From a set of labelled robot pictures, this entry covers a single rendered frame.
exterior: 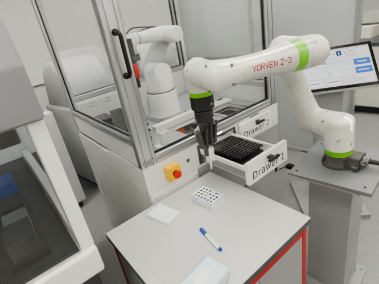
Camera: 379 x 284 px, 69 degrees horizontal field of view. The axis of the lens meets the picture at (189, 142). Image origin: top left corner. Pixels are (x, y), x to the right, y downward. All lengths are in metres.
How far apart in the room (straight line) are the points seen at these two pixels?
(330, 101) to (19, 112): 1.87
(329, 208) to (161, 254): 0.87
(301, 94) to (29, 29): 3.59
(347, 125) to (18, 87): 1.21
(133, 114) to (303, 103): 0.78
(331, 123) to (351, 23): 1.51
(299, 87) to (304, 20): 1.58
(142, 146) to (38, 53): 3.20
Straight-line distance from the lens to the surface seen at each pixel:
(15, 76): 0.80
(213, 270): 0.97
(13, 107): 0.80
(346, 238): 1.64
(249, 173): 1.23
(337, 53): 2.15
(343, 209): 1.54
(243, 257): 1.05
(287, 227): 1.15
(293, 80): 1.34
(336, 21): 2.79
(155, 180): 1.33
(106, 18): 1.14
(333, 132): 1.38
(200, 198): 1.27
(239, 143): 1.46
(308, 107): 1.43
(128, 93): 1.17
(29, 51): 4.25
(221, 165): 1.36
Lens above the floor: 1.54
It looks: 24 degrees down
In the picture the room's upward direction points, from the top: 10 degrees counter-clockwise
